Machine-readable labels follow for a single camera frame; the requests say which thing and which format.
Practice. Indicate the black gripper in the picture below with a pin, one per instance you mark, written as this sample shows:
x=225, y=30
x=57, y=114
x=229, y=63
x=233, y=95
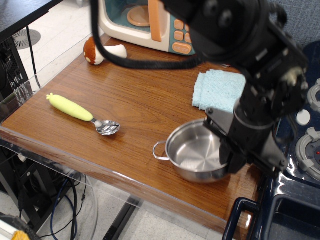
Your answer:
x=243, y=141

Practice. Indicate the small steel pan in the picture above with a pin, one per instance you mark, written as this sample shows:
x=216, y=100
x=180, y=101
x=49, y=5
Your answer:
x=194, y=151

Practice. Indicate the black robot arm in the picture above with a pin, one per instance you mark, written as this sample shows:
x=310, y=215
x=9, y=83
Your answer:
x=249, y=36

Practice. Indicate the light blue folded cloth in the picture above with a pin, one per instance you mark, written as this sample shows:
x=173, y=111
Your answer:
x=218, y=89

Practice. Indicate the dark blue toy stove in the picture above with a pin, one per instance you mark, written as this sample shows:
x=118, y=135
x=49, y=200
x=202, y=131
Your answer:
x=288, y=207

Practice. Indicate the black table leg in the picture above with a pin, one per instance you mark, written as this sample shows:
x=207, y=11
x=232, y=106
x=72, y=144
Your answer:
x=120, y=222

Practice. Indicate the toy microwave oven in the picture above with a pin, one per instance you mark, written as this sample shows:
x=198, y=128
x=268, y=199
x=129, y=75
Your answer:
x=145, y=23

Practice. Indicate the plush mushroom toy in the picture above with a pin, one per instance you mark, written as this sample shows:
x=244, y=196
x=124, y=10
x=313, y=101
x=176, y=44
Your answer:
x=94, y=57

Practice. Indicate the black side desk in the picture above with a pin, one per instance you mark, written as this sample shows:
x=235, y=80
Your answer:
x=15, y=15

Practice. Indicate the yellow handled spoon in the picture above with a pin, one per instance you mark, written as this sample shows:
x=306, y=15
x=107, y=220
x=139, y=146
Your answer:
x=66, y=106

